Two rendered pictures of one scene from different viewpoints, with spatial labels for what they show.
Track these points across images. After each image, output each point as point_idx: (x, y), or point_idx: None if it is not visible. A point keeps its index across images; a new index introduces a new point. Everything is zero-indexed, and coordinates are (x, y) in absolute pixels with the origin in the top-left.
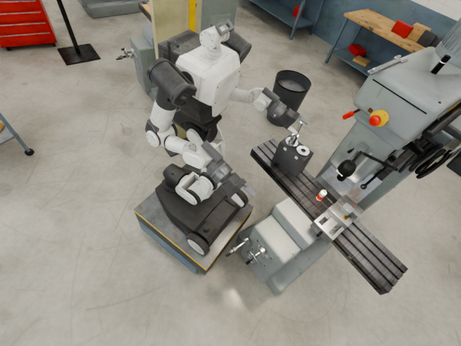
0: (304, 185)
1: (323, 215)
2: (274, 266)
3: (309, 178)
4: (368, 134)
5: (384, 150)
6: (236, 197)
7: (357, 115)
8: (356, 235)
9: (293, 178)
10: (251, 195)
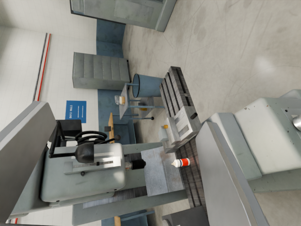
0: (196, 187)
1: (183, 135)
2: (284, 102)
3: (189, 192)
4: (52, 176)
5: (58, 150)
6: (216, 204)
7: (23, 204)
8: (174, 113)
9: (204, 204)
10: (33, 111)
